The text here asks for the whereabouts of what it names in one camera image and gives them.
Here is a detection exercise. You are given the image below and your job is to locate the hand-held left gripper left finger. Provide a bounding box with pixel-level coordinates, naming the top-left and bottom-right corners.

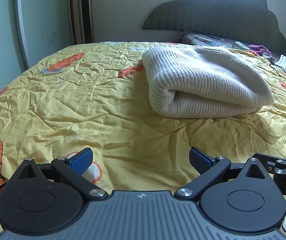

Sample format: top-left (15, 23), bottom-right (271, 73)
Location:
top-left (17, 147), bottom-right (108, 202)

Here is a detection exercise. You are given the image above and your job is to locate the glass wardrobe sliding door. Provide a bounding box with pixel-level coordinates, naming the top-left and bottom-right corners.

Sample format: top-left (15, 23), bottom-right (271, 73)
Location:
top-left (0, 0), bottom-right (76, 71)

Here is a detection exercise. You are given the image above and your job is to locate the grey cloth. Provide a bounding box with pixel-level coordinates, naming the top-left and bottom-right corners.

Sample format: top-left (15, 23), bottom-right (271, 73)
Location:
top-left (261, 53), bottom-right (276, 63)

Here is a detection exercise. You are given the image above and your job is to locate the yellow printed quilt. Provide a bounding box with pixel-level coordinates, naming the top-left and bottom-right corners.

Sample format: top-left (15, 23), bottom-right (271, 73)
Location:
top-left (0, 41), bottom-right (286, 238)

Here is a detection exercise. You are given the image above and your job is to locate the patterned pillow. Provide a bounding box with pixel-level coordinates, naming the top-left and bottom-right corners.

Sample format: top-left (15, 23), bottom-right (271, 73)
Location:
top-left (179, 30), bottom-right (236, 50)

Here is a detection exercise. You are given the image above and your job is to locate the thin black cable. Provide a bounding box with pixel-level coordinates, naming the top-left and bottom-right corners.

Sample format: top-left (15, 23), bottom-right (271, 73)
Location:
top-left (269, 63), bottom-right (286, 86)

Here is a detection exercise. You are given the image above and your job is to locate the grey padded headboard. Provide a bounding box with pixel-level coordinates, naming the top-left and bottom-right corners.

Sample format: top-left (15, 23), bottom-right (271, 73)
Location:
top-left (142, 0), bottom-right (286, 55)

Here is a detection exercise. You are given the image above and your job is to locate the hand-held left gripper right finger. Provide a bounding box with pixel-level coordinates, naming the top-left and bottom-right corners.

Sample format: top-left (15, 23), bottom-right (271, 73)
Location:
top-left (174, 147), bottom-right (266, 201)

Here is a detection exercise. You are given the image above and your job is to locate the white remote control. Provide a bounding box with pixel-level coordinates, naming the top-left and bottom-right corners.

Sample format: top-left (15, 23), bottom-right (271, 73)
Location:
top-left (234, 41), bottom-right (251, 51)

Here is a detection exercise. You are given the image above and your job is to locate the gold tower air conditioner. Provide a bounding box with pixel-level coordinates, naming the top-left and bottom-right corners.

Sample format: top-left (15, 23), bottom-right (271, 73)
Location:
top-left (77, 0), bottom-right (95, 45)

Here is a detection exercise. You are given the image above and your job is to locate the purple cloth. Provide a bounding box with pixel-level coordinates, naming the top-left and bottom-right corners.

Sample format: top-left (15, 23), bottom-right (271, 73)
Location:
top-left (248, 44), bottom-right (271, 56)

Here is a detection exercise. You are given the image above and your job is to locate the white knit sweater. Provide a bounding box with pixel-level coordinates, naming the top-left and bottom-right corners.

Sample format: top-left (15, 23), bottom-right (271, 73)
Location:
top-left (142, 46), bottom-right (275, 119)

